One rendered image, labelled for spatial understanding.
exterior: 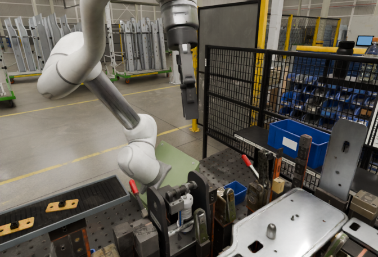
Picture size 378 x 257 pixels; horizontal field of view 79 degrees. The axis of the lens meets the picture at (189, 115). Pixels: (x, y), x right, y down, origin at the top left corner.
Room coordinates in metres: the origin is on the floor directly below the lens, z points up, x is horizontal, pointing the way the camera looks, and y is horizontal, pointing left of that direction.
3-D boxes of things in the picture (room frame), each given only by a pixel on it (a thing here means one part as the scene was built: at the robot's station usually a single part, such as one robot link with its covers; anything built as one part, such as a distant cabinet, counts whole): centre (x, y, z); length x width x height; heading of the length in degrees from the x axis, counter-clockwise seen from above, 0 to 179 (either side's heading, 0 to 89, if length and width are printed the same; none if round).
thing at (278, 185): (0.81, -0.38, 0.88); 0.04 x 0.04 x 0.36; 34
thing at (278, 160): (0.85, -0.38, 0.95); 0.03 x 0.01 x 0.50; 124
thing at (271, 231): (0.60, -0.28, 1.02); 0.03 x 0.03 x 0.07
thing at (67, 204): (0.56, 0.38, 1.17); 0.08 x 0.04 x 0.01; 104
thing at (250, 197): (0.80, -0.29, 0.88); 0.07 x 0.06 x 0.35; 34
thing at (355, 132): (0.80, -0.61, 1.17); 0.12 x 0.01 x 0.34; 34
